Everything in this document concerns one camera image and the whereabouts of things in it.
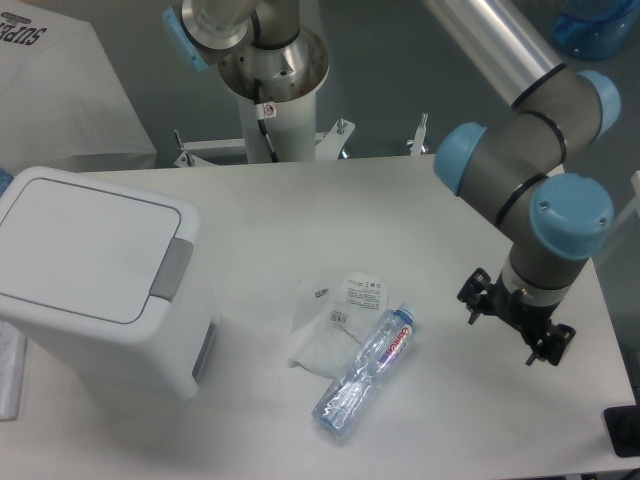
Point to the white push-lid trash can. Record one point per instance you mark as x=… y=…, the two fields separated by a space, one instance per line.
x=109 y=279

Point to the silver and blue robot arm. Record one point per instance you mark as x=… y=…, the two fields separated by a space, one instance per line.
x=554 y=221

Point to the blue translucent water jug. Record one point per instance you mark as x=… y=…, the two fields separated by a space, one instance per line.
x=594 y=30

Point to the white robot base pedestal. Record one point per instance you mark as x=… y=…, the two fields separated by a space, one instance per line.
x=276 y=92

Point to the crumpled white plastic wrapper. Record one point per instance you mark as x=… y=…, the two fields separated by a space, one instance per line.
x=331 y=318

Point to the black device at table edge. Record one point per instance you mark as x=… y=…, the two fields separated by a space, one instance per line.
x=622 y=424

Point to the clear plastic water bottle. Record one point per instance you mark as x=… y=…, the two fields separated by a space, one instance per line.
x=346 y=398

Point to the metal table clamp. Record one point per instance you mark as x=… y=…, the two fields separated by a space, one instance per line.
x=417 y=145

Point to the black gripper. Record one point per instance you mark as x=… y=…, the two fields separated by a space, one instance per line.
x=548 y=341

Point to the white printed cloth cover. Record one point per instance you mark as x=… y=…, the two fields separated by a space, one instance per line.
x=62 y=104

